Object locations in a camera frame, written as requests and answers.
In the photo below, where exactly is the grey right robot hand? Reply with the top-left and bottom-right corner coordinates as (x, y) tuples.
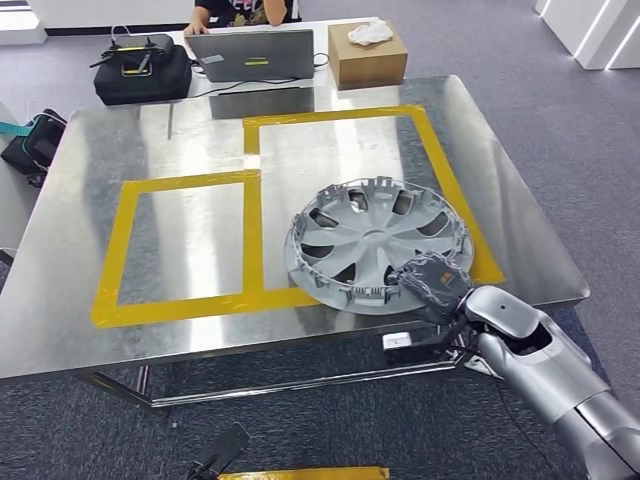
(397, 251), (473, 326)

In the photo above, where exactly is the grey wheel hubcap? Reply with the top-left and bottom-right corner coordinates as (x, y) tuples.
(284, 175), (475, 316)

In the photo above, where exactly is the stainless steel workbench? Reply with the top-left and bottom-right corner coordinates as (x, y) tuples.
(0, 74), (592, 410)

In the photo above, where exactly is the brown cardboard box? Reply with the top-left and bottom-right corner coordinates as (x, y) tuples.
(327, 19), (408, 91)

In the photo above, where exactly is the white light-strip platform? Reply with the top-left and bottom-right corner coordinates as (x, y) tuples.
(534, 0), (640, 71)

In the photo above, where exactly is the grey laptop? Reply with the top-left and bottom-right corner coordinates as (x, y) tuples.
(185, 28), (316, 84)

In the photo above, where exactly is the person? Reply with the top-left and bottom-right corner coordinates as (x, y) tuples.
(182, 0), (301, 38)

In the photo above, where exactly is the black carry case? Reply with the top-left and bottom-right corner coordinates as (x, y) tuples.
(93, 44), (193, 107)

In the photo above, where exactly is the black device with antennas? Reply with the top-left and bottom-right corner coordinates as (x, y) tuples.
(90, 33), (176, 77)

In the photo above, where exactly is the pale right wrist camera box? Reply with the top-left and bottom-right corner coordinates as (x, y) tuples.
(382, 331), (414, 352)

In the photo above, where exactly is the thin black floor cable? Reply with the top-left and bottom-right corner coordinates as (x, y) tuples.
(494, 380), (566, 480)

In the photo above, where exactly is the black laptop cable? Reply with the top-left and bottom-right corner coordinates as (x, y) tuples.
(192, 51), (331, 99)

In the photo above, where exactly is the black bag teal strap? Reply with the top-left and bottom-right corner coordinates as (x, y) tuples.
(0, 109), (69, 190)

